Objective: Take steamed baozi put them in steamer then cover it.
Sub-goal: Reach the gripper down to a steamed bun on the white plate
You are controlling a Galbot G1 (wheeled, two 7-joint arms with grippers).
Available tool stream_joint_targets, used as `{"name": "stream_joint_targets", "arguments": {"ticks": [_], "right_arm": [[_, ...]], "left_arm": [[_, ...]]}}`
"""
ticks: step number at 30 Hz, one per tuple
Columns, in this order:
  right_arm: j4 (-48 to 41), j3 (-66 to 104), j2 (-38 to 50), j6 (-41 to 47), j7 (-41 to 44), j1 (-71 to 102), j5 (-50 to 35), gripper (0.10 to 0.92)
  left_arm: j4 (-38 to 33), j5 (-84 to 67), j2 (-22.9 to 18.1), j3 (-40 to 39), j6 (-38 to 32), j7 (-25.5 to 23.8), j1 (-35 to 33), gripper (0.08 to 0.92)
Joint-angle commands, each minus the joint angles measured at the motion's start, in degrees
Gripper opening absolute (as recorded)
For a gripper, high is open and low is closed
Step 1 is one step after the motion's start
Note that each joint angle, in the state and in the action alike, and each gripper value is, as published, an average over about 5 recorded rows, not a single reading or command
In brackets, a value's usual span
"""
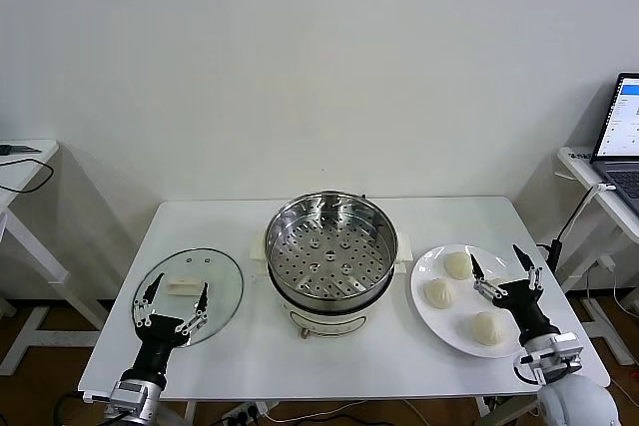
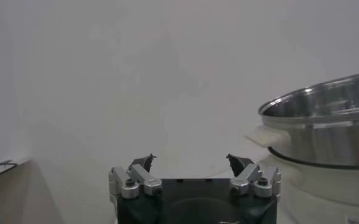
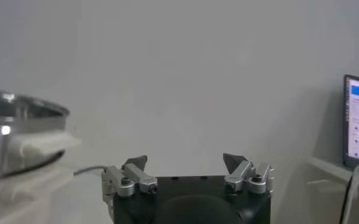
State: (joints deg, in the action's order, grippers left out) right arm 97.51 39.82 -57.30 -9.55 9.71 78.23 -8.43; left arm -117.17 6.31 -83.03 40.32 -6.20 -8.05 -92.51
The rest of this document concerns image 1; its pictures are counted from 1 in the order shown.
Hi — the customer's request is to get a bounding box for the stainless steel steamer basket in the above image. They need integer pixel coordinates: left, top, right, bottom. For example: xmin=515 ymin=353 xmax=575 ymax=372
xmin=263 ymin=190 xmax=400 ymax=310

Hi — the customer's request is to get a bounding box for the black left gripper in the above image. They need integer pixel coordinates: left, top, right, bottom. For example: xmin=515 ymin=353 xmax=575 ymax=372
xmin=122 ymin=273 xmax=211 ymax=388

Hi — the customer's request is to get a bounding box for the round glass pot lid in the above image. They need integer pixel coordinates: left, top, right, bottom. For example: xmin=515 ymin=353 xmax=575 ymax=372
xmin=132 ymin=245 xmax=245 ymax=347

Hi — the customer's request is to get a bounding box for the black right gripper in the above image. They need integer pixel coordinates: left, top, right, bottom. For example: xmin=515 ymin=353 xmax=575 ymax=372
xmin=468 ymin=243 xmax=561 ymax=348

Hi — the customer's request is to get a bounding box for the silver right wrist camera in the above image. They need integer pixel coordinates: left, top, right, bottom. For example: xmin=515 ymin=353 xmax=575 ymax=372
xmin=516 ymin=333 xmax=584 ymax=387

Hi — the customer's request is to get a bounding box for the white electric cooker pot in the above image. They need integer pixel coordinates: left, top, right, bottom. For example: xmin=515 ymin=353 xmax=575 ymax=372
xmin=248 ymin=230 xmax=413 ymax=342

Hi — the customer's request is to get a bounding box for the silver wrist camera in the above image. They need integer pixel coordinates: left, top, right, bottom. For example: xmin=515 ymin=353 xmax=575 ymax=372
xmin=82 ymin=379 xmax=154 ymax=420
xmin=516 ymin=333 xmax=584 ymax=387

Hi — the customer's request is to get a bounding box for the black cable with white plug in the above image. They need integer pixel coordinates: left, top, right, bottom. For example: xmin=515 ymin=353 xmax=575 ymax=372
xmin=536 ymin=182 xmax=616 ymax=270

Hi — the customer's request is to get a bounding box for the white side table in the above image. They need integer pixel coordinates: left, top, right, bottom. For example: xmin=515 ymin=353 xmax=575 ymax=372
xmin=0 ymin=139 xmax=111 ymax=377
xmin=556 ymin=146 xmax=639 ymax=367

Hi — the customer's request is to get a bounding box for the grey open laptop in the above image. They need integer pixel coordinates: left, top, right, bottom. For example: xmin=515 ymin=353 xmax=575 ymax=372
xmin=590 ymin=71 xmax=639 ymax=211

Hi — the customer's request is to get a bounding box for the white power strip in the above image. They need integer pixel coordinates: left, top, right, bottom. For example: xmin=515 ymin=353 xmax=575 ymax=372
xmin=222 ymin=399 xmax=282 ymax=422

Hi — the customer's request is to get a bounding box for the white round plate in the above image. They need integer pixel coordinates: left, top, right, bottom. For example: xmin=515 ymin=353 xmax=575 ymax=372
xmin=409 ymin=244 xmax=541 ymax=359

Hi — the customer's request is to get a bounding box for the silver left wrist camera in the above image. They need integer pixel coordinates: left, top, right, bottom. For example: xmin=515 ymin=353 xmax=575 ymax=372
xmin=82 ymin=379 xmax=154 ymax=420

